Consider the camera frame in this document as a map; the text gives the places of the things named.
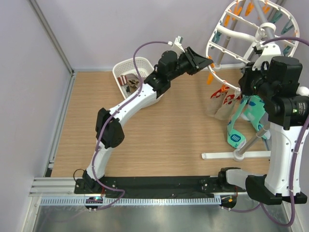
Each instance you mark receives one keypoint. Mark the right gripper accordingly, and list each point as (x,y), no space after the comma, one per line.
(244,81)

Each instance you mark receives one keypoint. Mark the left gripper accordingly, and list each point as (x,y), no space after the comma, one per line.
(195,61)

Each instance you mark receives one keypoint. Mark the white round clip hanger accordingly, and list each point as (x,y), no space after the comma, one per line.
(276,21)

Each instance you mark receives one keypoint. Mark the grey sock rust striped cuff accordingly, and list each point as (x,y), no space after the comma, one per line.
(122,80)

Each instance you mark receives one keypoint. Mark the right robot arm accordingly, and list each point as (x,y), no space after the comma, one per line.
(282,135)

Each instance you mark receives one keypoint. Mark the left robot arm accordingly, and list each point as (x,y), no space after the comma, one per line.
(110,122)

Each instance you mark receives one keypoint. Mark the teal patterned sock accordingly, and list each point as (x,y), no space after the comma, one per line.
(254,112)
(235,138)

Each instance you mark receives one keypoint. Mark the white and grey drying rack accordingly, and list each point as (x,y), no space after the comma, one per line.
(243,126)

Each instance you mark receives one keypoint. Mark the white perforated plastic basket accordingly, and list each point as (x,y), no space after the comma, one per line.
(127,66)

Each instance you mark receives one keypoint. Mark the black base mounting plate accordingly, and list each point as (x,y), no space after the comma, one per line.
(163,186)

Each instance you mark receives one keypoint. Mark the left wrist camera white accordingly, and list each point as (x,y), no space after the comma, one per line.
(176,46)

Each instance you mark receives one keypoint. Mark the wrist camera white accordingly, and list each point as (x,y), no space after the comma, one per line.
(269,51)
(176,46)

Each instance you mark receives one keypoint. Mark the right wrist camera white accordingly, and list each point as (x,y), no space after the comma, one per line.
(269,51)

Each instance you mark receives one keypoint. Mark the slotted grey cable duct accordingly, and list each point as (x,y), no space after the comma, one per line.
(97,201)

